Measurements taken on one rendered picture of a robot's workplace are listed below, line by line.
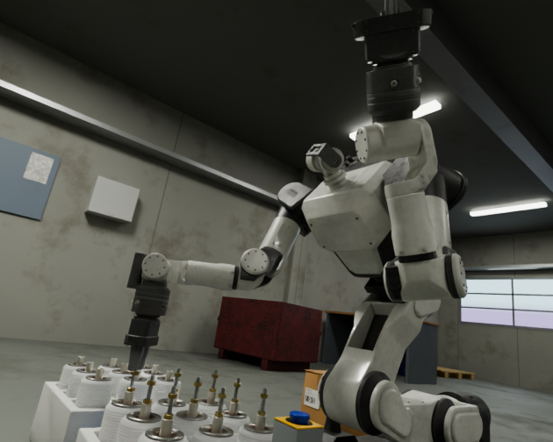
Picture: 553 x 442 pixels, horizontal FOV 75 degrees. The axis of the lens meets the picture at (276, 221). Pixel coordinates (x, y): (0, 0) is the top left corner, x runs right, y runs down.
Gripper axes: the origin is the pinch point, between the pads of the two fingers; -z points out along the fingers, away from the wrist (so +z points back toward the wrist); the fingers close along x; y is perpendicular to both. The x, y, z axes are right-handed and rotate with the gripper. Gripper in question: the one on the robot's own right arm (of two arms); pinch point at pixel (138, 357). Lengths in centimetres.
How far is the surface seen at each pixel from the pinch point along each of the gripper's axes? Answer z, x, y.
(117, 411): -11.7, -4.8, 0.2
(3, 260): 37, 252, 252
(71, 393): -17.2, 27.3, 29.1
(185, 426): -12.1, -5.9, -16.7
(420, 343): 15, 439, -223
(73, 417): -19.5, 13.2, 19.3
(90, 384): -11.9, 18.6, 19.4
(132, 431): -12.4, -13.7, -7.4
